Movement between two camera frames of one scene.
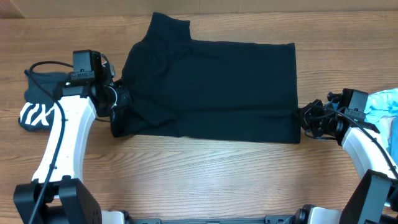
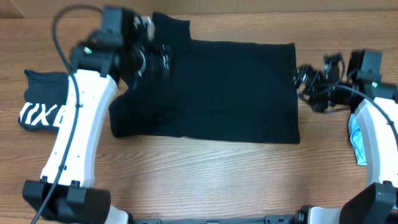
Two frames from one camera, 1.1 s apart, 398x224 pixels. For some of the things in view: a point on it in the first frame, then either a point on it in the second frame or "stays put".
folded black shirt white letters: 37,112 stays put
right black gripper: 313,115 → 315,86
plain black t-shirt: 199,89 stays put
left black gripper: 126,98 → 155,70
